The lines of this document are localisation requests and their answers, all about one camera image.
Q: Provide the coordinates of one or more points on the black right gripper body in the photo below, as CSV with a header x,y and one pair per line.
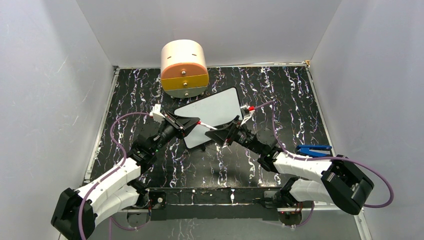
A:
x,y
236,134

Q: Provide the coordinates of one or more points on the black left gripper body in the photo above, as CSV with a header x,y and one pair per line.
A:
x,y
172,128

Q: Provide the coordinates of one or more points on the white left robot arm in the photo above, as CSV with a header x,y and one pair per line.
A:
x,y
79,211

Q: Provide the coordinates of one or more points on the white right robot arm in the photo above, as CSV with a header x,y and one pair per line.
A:
x,y
338,182

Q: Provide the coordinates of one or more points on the black framed whiteboard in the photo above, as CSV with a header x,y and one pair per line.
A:
x,y
216,109

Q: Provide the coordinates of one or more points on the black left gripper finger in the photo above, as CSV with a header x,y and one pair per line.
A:
x,y
180,120
188,127

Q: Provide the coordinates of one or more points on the white whiteboard marker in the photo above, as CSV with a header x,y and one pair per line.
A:
x,y
208,126

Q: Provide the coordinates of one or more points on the blue whiteboard eraser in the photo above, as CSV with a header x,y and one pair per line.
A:
x,y
314,151

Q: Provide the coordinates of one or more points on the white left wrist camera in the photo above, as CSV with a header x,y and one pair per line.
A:
x,y
156,114

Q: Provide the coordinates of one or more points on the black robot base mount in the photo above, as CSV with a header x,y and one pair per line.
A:
x,y
264,203

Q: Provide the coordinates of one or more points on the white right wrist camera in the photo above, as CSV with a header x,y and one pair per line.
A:
x,y
247,113

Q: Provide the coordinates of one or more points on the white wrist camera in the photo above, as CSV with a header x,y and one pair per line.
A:
x,y
247,113
156,114

